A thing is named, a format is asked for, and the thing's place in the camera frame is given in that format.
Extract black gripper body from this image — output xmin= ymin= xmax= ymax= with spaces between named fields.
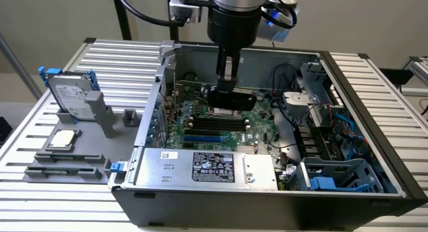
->
xmin=206 ymin=6 xmax=262 ymax=50

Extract black CPU heatsink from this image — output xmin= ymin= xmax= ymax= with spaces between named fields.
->
xmin=207 ymin=84 xmax=258 ymax=111

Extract black expansion slot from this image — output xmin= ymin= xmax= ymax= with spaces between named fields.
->
xmin=183 ymin=128 xmax=222 ymax=137

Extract blue expansion slot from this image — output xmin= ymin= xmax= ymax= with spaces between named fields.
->
xmin=181 ymin=134 xmax=223 ymax=143

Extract CPU socket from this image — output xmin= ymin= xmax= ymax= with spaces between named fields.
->
xmin=207 ymin=106 xmax=242 ymax=118

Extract black RAM slots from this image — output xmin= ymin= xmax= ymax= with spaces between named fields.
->
xmin=188 ymin=116 xmax=251 ymax=133

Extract grey metal drive cage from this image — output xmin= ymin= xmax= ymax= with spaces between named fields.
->
xmin=282 ymin=62 xmax=346 ymax=120

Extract green motherboard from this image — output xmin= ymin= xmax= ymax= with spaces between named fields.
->
xmin=164 ymin=79 xmax=302 ymax=167

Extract silver chipset heatsink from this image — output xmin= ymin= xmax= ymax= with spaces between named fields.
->
xmin=235 ymin=144 xmax=258 ymax=154

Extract grey power supply unit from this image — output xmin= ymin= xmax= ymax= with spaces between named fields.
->
xmin=133 ymin=147 xmax=280 ymax=191

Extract silver hard disk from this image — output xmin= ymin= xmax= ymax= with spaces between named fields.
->
xmin=48 ymin=75 xmax=97 ymax=121

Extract black box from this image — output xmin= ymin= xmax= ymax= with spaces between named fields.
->
xmin=378 ymin=68 xmax=413 ymax=86

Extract blue case latch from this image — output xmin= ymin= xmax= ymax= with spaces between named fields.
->
xmin=109 ymin=161 xmax=127 ymax=173

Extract blue disk caddy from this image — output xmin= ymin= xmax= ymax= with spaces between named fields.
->
xmin=37 ymin=66 xmax=101 ymax=123

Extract grey parts rack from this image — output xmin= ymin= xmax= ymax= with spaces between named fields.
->
xmin=24 ymin=91 xmax=145 ymax=185

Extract blue disk bay clip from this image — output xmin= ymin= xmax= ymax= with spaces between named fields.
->
xmin=309 ymin=176 xmax=338 ymax=191

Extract slatted metal side table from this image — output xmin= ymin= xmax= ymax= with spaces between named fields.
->
xmin=399 ymin=56 xmax=428 ymax=97

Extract grey disk bay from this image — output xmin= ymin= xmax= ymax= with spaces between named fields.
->
xmin=298 ymin=157 xmax=385 ymax=193

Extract silver CPU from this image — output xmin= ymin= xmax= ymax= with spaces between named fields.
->
xmin=48 ymin=130 xmax=76 ymax=149

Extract black open PC case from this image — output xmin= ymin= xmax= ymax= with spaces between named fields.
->
xmin=108 ymin=40 xmax=428 ymax=230

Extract grey metal pole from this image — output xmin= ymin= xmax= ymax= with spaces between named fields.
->
xmin=0 ymin=33 xmax=42 ymax=101

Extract green RAM stick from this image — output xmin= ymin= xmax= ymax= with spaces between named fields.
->
xmin=26 ymin=167 xmax=97 ymax=177

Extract black wire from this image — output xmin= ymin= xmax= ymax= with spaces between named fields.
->
xmin=270 ymin=63 xmax=299 ymax=93

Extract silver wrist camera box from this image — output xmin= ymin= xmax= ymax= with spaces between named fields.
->
xmin=167 ymin=0 xmax=202 ymax=24

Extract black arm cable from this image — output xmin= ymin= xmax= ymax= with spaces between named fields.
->
xmin=116 ymin=0 xmax=188 ymax=27

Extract black stand post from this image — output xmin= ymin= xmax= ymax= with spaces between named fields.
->
xmin=109 ymin=0 xmax=133 ymax=41

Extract blue wire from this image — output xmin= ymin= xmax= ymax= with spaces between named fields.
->
xmin=333 ymin=111 xmax=371 ymax=152

